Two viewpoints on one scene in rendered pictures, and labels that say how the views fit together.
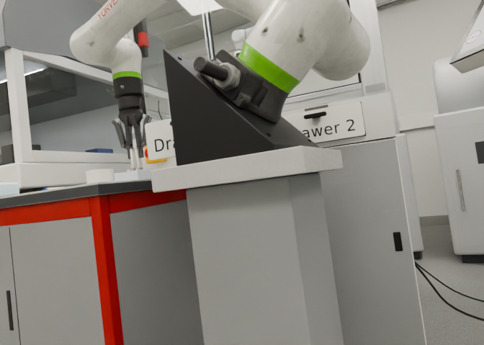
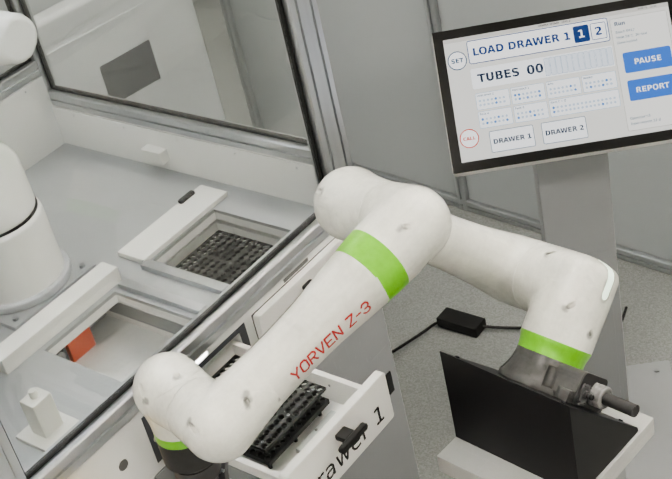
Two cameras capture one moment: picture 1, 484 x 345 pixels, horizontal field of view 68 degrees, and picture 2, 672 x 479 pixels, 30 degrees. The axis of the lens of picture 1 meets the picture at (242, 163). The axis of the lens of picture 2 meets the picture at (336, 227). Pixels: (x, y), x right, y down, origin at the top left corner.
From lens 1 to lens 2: 2.32 m
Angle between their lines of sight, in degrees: 72
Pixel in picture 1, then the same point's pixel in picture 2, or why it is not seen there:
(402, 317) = (401, 461)
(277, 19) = (598, 319)
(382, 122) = not seen: hidden behind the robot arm
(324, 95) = (303, 246)
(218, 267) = not seen: outside the picture
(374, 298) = (379, 464)
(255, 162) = (632, 449)
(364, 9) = (326, 98)
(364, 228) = not seen: hidden behind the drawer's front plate
